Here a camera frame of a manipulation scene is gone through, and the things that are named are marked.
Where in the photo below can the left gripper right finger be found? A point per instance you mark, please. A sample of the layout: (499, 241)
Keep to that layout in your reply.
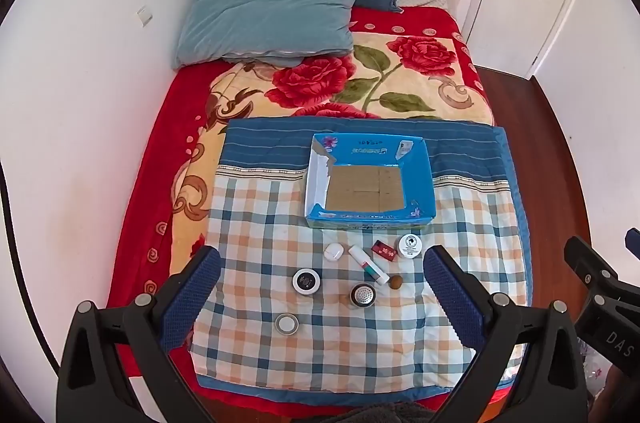
(550, 385)

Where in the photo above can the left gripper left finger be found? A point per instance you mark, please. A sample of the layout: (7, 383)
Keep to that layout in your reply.
(92, 384)

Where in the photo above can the brown walnut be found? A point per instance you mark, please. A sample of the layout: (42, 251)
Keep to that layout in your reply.
(395, 282)

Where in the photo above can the white cream jar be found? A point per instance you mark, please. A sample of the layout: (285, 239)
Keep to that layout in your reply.
(409, 246)

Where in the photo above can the white lip balm tube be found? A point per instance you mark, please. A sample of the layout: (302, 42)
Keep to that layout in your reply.
(365, 262)

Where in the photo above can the red small box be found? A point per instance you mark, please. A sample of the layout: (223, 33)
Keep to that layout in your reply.
(384, 250)

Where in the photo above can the white earbuds case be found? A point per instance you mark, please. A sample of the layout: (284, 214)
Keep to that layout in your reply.
(333, 251)

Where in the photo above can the plastic bag on floor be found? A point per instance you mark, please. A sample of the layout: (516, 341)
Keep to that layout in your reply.
(596, 369)

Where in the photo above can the blue plaid quilt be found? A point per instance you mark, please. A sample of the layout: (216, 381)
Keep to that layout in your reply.
(313, 315)

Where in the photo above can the blue cardboard box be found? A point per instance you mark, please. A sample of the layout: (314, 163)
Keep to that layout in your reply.
(369, 181)

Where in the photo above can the red rose floral blanket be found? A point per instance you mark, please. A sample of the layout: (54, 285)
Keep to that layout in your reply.
(408, 66)

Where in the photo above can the wall switch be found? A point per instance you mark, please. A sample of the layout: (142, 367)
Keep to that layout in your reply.
(144, 15)

